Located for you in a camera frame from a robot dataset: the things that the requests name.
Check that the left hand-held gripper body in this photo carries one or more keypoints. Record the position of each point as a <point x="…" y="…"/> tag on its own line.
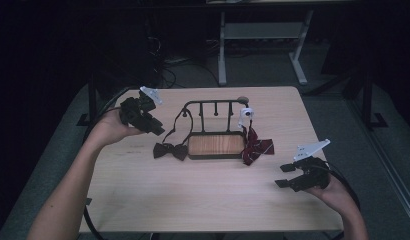
<point x="134" y="113"/>

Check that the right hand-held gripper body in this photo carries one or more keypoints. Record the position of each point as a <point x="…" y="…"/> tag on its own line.
<point x="311" y="176"/>

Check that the dark brown bow tie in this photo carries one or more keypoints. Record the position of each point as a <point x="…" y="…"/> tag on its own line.
<point x="169" y="150"/>

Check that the red striped bow tie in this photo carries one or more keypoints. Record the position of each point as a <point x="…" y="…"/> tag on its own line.
<point x="258" y="146"/>

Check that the black hook rack wooden base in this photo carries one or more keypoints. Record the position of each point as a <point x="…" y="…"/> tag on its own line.
<point x="216" y="145"/>

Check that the person's right hand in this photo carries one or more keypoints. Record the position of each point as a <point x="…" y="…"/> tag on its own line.
<point x="333" y="193"/>

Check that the person's left hand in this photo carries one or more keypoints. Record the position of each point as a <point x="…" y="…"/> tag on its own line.
<point x="109" y="128"/>

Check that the black stand leg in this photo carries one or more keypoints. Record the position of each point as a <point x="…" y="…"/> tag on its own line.
<point x="92" y="100"/>
<point x="368" y="100"/>

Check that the grey round disc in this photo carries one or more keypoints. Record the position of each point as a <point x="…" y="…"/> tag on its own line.
<point x="243" y="99"/>

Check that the grey tape strip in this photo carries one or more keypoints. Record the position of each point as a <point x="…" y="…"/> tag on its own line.
<point x="89" y="201"/>

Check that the white metal desk frame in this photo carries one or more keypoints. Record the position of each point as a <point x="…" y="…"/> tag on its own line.
<point x="263" y="30"/>

